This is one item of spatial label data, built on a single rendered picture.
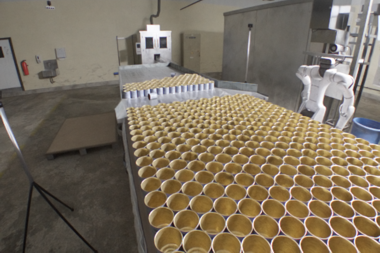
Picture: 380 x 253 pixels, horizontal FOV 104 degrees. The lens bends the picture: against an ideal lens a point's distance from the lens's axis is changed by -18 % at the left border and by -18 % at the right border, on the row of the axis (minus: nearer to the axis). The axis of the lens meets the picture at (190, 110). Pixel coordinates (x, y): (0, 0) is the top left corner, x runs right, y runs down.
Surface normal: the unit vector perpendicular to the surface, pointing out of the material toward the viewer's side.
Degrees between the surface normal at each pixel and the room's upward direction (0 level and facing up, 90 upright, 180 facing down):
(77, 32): 90
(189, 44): 90
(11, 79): 90
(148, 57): 90
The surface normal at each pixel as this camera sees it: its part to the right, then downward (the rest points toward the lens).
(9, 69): 0.37, 0.34
